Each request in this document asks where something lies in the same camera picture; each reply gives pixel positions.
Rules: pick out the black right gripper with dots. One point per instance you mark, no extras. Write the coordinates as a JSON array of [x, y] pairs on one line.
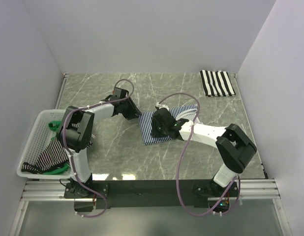
[[154, 131]]

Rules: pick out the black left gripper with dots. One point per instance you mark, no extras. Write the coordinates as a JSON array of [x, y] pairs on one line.
[[134, 109]]

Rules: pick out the blue white striped tank top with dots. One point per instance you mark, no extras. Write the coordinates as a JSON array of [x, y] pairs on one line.
[[145, 123]]

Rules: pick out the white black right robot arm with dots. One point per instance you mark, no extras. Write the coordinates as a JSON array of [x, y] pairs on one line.
[[234, 146]]

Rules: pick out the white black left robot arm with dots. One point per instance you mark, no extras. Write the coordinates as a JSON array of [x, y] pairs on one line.
[[75, 130]]

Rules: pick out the folded black white tank top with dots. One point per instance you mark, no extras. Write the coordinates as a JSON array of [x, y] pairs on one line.
[[216, 84]]

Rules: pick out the dark striped tank top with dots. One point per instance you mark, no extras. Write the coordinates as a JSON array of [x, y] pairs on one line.
[[53, 160]]

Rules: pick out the white plastic laundry basket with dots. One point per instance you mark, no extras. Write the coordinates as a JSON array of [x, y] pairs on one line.
[[38, 140]]

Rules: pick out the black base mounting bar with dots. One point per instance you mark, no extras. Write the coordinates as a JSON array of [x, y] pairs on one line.
[[198, 193]]

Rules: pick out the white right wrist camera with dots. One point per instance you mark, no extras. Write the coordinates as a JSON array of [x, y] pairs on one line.
[[161, 106]]

